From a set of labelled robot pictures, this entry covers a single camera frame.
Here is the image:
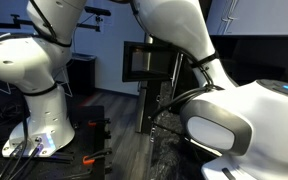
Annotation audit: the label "white upper cabinet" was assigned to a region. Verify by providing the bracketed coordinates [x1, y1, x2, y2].
[205, 0, 288, 36]

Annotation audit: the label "stainless black microwave oven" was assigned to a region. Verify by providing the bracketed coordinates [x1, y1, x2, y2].
[168, 53, 205, 116]

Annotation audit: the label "black orange bar clamp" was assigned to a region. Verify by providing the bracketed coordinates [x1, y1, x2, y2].
[82, 147, 113, 166]
[87, 117, 112, 128]

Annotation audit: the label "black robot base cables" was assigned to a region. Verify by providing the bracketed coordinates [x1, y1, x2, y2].
[0, 139, 45, 180]

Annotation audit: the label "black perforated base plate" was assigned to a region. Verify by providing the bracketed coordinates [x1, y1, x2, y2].
[0, 104, 113, 180]

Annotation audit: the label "black stereo camera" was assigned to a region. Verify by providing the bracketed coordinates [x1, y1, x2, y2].
[83, 5, 112, 17]

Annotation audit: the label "black camera mount rod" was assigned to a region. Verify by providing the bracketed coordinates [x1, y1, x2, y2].
[0, 13, 102, 33]

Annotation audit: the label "black bin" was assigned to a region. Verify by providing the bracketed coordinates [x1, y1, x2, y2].
[67, 53, 98, 96]

